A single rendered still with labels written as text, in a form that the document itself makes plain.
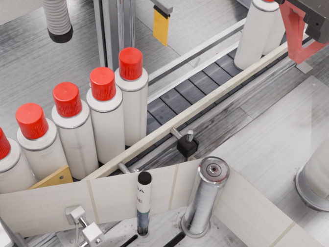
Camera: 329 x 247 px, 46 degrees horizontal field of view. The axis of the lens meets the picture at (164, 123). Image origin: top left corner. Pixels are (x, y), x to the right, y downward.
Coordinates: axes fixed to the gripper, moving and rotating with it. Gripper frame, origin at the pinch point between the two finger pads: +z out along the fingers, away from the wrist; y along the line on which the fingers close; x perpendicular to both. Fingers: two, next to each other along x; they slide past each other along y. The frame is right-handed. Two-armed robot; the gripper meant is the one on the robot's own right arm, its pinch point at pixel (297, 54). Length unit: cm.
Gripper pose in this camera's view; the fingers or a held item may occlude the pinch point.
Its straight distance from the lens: 43.3
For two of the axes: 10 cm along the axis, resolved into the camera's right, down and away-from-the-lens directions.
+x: -6.6, -6.4, 4.0
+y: 7.5, -5.2, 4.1
